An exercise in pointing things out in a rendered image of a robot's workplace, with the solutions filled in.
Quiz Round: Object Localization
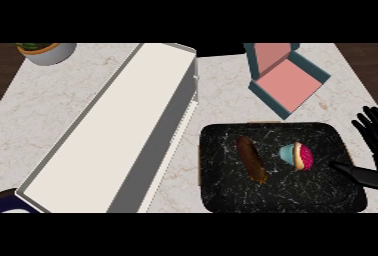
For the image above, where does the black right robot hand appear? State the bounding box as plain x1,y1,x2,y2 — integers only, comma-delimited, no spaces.
328,105,378,190

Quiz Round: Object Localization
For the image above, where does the pink frosted cupcake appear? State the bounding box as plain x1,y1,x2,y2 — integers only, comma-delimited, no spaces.
278,141,315,172

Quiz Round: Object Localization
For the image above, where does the black marble tray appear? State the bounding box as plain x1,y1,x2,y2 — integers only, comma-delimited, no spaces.
198,121,370,214

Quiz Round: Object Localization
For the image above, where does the brown chocolate eclair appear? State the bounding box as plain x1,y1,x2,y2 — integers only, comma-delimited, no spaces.
235,135,271,185

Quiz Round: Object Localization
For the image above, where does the large white cabinet door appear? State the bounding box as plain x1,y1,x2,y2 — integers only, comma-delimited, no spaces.
14,42,200,214

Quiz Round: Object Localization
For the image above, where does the dark blue round object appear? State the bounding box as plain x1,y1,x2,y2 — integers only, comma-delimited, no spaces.
0,187,42,214

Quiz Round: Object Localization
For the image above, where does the grey potted plant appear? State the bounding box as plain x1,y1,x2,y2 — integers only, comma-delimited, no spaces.
14,42,79,67

